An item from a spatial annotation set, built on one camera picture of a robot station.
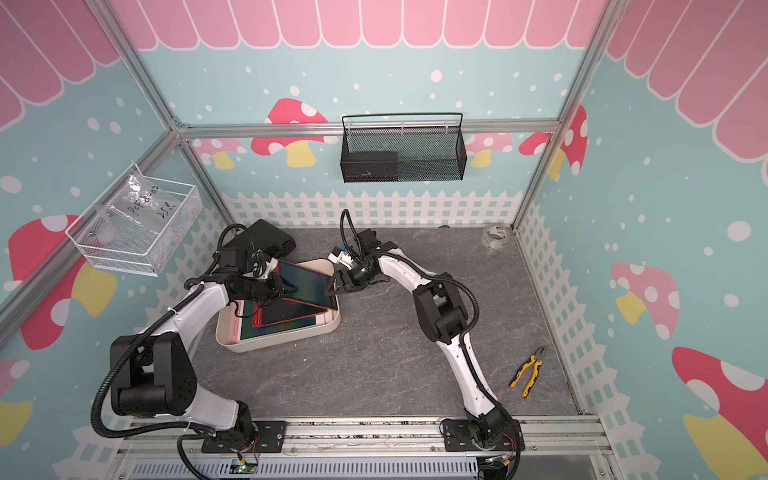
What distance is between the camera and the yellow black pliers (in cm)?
83

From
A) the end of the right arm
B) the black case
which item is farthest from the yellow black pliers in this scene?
the black case

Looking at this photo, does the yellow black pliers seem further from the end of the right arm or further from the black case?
the black case
